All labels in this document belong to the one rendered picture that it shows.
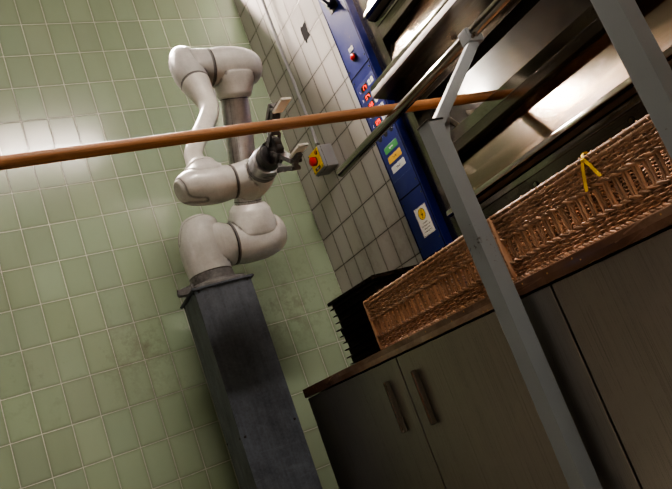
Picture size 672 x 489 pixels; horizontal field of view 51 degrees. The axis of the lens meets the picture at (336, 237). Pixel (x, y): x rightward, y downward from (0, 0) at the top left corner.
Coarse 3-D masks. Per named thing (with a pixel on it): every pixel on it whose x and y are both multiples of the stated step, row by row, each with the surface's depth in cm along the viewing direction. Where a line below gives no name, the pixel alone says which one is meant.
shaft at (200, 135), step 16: (464, 96) 209; (480, 96) 212; (336, 112) 187; (352, 112) 189; (368, 112) 192; (384, 112) 195; (208, 128) 170; (224, 128) 171; (240, 128) 173; (256, 128) 175; (272, 128) 178; (288, 128) 180; (96, 144) 156; (112, 144) 158; (128, 144) 159; (144, 144) 161; (160, 144) 163; (176, 144) 166; (0, 160) 146; (16, 160) 147; (32, 160) 149; (48, 160) 151; (64, 160) 153
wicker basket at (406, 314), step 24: (456, 240) 160; (432, 264) 170; (456, 264) 162; (384, 288) 190; (408, 288) 181; (432, 288) 172; (456, 288) 164; (480, 288) 156; (384, 312) 192; (408, 312) 206; (432, 312) 174; (384, 336) 195
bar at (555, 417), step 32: (608, 0) 104; (480, 32) 161; (608, 32) 106; (640, 32) 102; (448, 64) 171; (640, 64) 102; (416, 96) 183; (448, 96) 152; (640, 96) 103; (384, 128) 197; (448, 128) 149; (352, 160) 214; (448, 160) 143; (448, 192) 144; (480, 224) 140; (480, 256) 139; (512, 288) 138; (512, 320) 135; (512, 352) 137; (544, 384) 132; (544, 416) 132; (576, 448) 130; (576, 480) 129
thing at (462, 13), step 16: (464, 0) 196; (480, 0) 197; (512, 0) 200; (448, 16) 201; (464, 16) 203; (432, 32) 207; (448, 32) 209; (416, 48) 214; (432, 48) 215; (448, 48) 217; (400, 64) 221; (416, 64) 222; (432, 64) 224; (384, 80) 230; (400, 80) 230; (416, 80) 231; (384, 96) 238; (400, 96) 239
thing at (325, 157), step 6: (324, 144) 292; (330, 144) 293; (318, 150) 290; (324, 150) 291; (330, 150) 292; (312, 156) 295; (318, 156) 290; (324, 156) 290; (330, 156) 291; (318, 162) 291; (324, 162) 289; (330, 162) 290; (336, 162) 291; (318, 168) 292; (324, 168) 290; (330, 168) 293; (318, 174) 295; (324, 174) 297
